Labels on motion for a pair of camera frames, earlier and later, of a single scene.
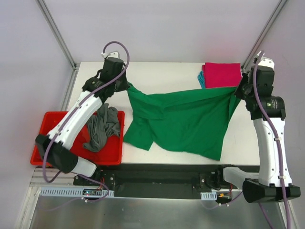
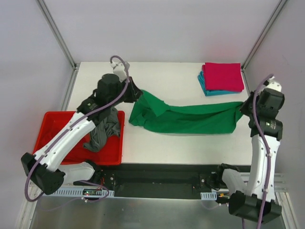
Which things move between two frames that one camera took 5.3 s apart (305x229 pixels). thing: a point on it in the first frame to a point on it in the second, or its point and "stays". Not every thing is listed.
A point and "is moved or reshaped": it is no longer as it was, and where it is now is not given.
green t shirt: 193,120 is moved or reshaped
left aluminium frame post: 56,31 stays
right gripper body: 240,89 to 248,108
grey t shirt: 99,125 stays
